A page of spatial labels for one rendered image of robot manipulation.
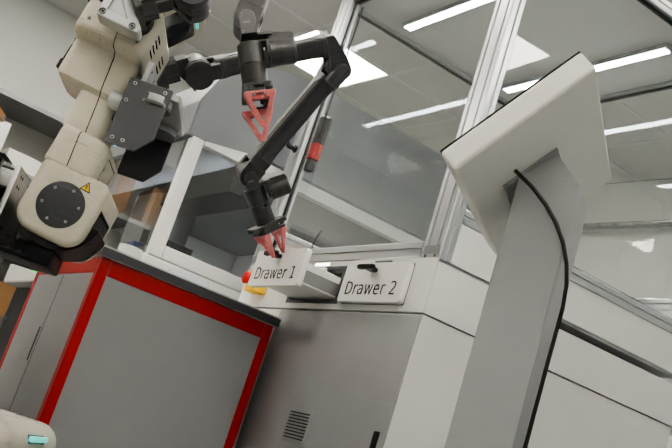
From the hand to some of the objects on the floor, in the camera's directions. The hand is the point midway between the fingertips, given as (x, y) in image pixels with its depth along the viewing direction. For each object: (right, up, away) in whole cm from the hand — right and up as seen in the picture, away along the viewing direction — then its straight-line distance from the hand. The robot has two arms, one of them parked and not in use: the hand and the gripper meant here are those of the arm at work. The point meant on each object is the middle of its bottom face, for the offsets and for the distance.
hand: (277, 252), depth 279 cm
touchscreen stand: (+25, -75, -107) cm, 133 cm away
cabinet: (+24, -108, +3) cm, 111 cm away
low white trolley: (-62, -81, +6) cm, 102 cm away
